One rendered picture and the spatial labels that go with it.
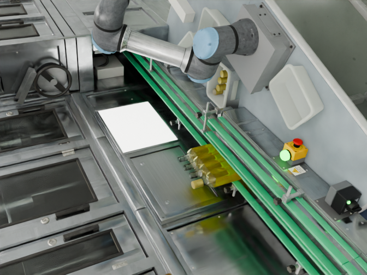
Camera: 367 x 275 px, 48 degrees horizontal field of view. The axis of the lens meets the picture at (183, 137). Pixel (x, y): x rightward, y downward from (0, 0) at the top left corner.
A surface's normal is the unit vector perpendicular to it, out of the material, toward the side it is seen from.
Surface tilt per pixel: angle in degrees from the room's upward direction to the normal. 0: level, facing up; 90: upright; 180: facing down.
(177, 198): 90
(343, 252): 90
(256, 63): 1
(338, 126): 0
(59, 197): 90
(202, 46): 7
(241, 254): 90
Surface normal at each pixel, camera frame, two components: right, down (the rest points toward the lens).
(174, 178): 0.10, -0.79
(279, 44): 0.24, -0.56
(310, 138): -0.88, 0.22
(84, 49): 0.46, 0.57
